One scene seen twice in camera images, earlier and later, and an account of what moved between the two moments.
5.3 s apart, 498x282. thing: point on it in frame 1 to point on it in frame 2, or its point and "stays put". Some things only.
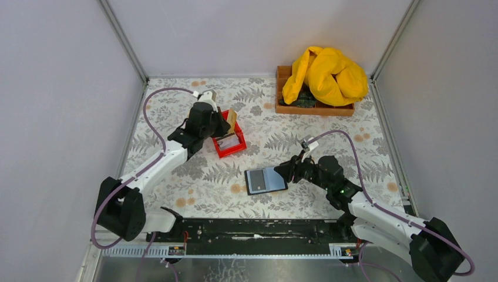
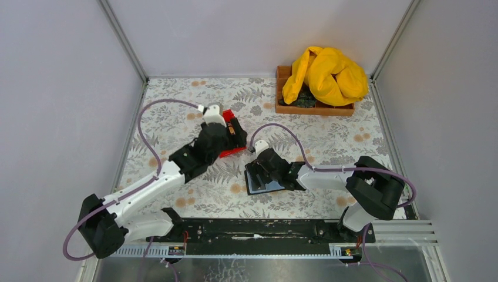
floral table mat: x=244 y=185 stays put
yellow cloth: x=328 y=74 stays put
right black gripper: x=294 y=169 to x=265 y=168
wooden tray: x=283 y=73 stays put
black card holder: x=263 y=180 stays put
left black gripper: x=219 y=124 to x=229 y=134
